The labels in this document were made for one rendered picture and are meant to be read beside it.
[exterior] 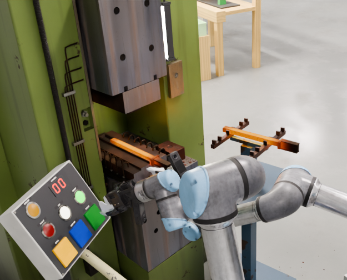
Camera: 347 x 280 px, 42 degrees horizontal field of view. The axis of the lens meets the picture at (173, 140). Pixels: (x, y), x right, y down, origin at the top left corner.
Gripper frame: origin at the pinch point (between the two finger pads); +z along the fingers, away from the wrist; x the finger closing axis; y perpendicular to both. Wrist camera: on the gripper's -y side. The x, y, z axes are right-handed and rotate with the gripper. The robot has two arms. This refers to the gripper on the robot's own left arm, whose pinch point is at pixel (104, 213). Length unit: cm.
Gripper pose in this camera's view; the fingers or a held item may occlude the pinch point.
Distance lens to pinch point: 172.1
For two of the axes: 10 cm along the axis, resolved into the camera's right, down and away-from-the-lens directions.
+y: -5.3, -8.2, -2.2
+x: -3.6, 4.5, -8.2
